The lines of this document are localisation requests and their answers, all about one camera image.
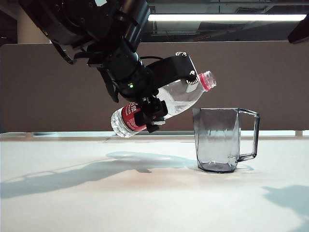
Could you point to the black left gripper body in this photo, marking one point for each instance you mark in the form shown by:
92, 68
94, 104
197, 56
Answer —
154, 106

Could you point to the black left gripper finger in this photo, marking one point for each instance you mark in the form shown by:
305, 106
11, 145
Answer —
150, 123

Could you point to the clear red-label water bottle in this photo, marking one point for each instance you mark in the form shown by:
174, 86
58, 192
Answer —
176, 99

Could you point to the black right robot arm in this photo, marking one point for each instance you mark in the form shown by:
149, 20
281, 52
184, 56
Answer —
300, 33

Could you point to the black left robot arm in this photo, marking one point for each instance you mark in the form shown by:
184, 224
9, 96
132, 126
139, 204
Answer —
72, 19

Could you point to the brown desk partition panel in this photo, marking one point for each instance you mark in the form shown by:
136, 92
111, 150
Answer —
241, 84

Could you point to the white ceiling light strip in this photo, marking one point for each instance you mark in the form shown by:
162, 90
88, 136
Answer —
217, 17

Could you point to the beige partition foot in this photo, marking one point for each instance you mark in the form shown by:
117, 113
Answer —
299, 133
29, 134

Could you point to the beige round column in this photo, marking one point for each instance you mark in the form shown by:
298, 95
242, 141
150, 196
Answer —
26, 31

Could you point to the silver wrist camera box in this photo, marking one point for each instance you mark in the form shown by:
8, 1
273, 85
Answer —
192, 88

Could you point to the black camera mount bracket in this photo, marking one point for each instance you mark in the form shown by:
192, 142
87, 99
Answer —
171, 66

